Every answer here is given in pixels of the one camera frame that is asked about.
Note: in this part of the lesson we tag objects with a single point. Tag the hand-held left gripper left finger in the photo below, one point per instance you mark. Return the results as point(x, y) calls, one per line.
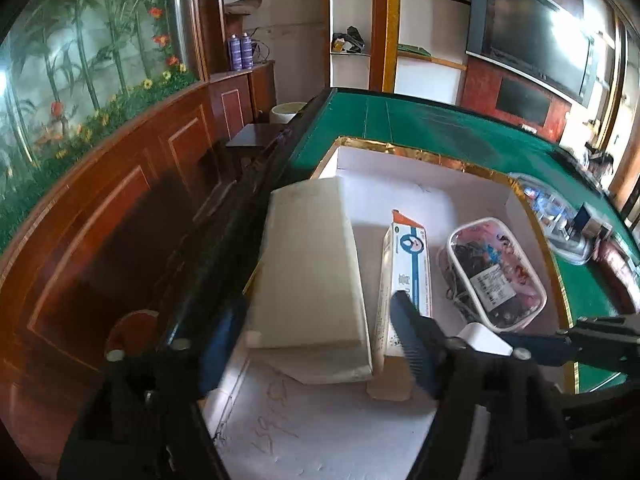
point(220, 347)

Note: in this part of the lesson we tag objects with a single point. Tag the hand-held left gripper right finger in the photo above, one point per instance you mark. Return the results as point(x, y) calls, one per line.
point(412, 340)

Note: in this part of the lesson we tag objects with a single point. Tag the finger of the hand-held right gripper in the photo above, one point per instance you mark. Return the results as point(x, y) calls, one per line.
point(540, 350)

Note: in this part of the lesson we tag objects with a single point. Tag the small white plastic piece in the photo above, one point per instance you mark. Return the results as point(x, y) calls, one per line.
point(482, 337)

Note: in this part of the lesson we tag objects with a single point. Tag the white cardboard box gold trim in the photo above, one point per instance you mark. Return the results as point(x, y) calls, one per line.
point(425, 195)

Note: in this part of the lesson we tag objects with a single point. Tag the white orange toothpaste box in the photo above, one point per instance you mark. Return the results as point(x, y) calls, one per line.
point(405, 270)

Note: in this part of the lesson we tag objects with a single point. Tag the dark red cloth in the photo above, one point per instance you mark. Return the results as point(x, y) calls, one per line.
point(617, 267)

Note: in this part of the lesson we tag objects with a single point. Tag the red round stool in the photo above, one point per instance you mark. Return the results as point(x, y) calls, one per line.
point(132, 332)

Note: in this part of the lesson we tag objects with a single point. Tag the clear zip pouch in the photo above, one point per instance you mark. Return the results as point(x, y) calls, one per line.
point(495, 270)

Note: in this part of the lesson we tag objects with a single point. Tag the small black box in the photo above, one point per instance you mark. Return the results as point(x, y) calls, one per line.
point(592, 222)

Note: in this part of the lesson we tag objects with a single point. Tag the white foam block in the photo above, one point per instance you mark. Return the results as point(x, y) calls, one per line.
point(310, 260)

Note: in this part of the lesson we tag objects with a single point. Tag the pile of clothes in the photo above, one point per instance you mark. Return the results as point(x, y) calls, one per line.
point(600, 160)

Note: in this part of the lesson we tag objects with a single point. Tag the dark wooden stool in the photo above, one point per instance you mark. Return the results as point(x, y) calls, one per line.
point(255, 135)

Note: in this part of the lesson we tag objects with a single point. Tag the white bucket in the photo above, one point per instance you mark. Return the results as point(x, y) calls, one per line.
point(287, 112)

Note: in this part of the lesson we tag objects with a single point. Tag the wooden cabinet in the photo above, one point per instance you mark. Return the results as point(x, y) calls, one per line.
point(240, 100)

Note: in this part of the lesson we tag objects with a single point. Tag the white shelf unit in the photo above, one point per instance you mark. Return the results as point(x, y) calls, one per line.
point(350, 70)

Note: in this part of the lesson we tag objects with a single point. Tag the green flat board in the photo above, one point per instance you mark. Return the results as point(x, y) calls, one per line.
point(414, 51)

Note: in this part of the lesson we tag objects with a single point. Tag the black yellow bag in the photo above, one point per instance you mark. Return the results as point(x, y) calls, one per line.
point(347, 41)

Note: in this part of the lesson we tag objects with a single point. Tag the wall television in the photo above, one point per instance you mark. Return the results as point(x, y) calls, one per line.
point(530, 35)

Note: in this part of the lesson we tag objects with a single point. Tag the bamboo flower wall mural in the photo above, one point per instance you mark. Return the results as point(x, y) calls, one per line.
point(75, 60)

